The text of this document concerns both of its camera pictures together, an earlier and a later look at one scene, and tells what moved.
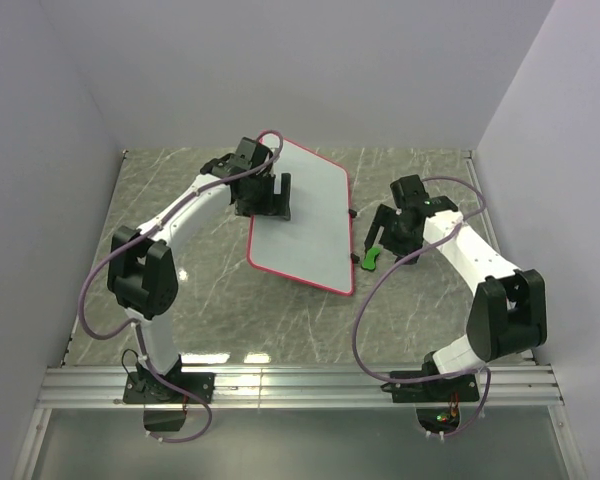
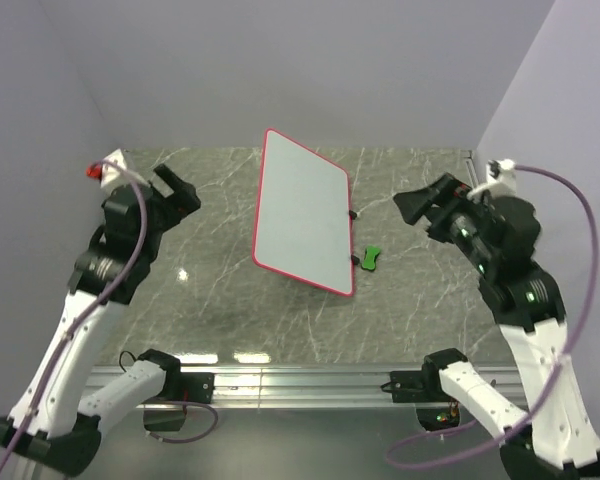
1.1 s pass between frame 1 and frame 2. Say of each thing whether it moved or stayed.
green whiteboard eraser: stayed
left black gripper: moved
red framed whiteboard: stayed
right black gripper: moved
